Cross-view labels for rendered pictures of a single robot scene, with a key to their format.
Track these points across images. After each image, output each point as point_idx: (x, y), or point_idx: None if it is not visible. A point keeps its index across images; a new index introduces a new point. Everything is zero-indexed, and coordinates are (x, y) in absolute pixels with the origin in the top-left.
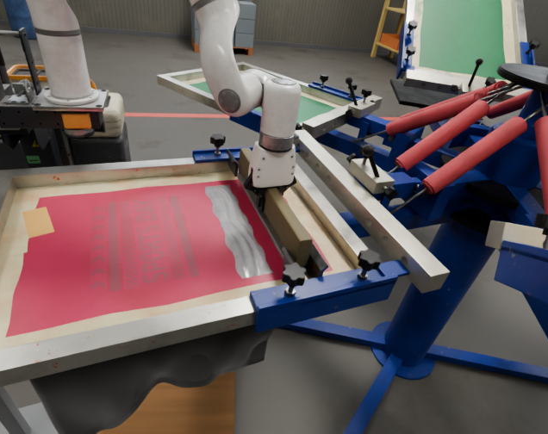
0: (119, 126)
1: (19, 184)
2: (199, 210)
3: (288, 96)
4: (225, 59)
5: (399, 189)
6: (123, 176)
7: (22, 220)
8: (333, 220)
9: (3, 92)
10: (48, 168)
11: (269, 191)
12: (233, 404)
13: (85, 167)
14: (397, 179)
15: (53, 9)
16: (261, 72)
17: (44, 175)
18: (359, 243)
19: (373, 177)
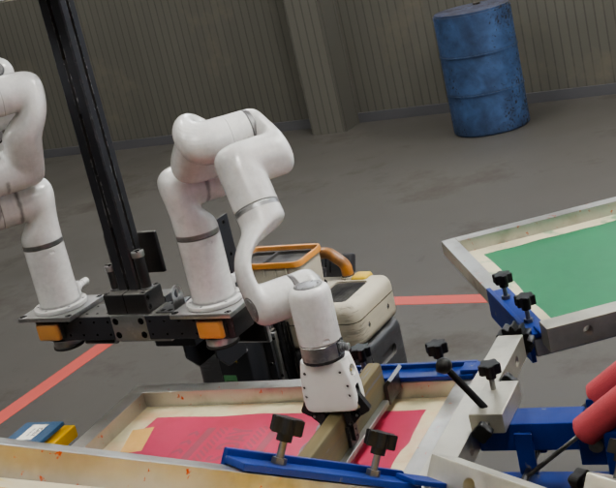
0: (357, 330)
1: (148, 402)
2: (288, 444)
3: (299, 303)
4: (241, 270)
5: (547, 432)
6: (247, 399)
7: (127, 437)
8: (411, 467)
9: (160, 299)
10: (178, 385)
11: (326, 417)
12: None
13: (211, 385)
14: (550, 416)
15: (184, 218)
16: (305, 274)
17: (169, 392)
18: None
19: (474, 408)
